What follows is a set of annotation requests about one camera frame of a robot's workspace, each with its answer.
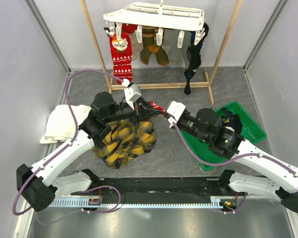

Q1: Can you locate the white folded towel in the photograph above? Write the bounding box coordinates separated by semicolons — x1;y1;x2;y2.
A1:
40;105;91;144

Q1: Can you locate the light blue cable duct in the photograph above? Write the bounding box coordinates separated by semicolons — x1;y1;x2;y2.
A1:
49;197;223;209

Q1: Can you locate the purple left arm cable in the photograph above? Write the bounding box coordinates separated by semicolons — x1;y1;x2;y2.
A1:
12;69;130;216

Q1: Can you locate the beige sock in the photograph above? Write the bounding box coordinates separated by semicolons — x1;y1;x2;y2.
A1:
129;33;143;60

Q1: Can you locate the olive orange sock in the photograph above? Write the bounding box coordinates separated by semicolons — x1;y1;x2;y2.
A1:
151;45;169;65
140;26;155;65

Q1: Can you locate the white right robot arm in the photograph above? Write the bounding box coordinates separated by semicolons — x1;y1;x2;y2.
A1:
168;105;298;213

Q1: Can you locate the grey sock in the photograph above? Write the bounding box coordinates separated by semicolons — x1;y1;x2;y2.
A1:
162;29;190;67

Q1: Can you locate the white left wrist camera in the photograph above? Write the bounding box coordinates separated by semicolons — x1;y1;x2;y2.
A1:
124;83;142;110

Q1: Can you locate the wooden clothes rack frame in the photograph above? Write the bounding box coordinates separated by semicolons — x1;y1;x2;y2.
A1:
79;0;243;105

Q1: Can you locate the black blue sport sock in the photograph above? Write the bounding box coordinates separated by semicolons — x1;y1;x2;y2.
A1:
184;22;209;95

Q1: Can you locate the white plastic clip hanger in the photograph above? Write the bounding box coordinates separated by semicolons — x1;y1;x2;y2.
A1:
103;1;206;48

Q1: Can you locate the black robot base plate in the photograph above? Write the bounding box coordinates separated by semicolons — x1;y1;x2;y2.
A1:
72;175;245;204

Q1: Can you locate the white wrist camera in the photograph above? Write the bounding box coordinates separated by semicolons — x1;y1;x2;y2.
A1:
166;101;186;128
124;83;142;110

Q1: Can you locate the red candy cane sock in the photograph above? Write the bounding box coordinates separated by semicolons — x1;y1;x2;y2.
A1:
122;23;138;34
149;101;165;112

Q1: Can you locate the red cat face sock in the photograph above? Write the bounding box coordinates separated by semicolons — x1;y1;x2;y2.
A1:
109;33;133;82

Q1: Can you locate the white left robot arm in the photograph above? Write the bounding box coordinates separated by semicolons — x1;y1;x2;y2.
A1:
16;92;166;212

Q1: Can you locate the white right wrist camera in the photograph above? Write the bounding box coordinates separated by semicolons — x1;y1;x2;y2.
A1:
166;101;186;128

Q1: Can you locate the navy santa sock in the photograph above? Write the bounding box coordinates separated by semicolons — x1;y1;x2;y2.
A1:
221;107;243;134

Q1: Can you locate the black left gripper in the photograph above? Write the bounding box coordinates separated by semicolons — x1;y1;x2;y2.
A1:
105;97;162;125

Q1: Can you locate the yellow black plaid cloth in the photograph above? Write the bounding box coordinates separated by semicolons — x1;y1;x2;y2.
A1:
92;119;157;169

